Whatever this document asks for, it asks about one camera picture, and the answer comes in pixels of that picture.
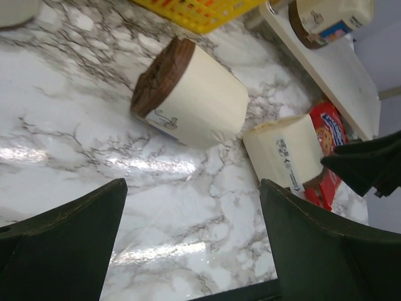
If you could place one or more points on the beige brown roll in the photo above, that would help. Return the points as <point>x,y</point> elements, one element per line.
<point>317,23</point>
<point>287,152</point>
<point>190,97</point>

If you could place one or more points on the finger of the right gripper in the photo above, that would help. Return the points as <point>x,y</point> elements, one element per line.
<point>364,165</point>

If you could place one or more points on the red snack bag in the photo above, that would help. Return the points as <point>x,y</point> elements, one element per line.
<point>331,133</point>

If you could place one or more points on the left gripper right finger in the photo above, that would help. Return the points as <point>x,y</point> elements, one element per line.
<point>319,255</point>

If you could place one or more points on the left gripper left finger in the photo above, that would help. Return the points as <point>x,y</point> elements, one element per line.
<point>64,253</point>

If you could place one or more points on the yellow plastic shopping basket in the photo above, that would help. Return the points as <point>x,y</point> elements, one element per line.
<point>199,16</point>

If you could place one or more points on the white two-tier shelf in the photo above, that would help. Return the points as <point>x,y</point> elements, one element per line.
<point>335,68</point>

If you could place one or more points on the beige brown roll front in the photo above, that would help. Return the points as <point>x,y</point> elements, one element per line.
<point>317,23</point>

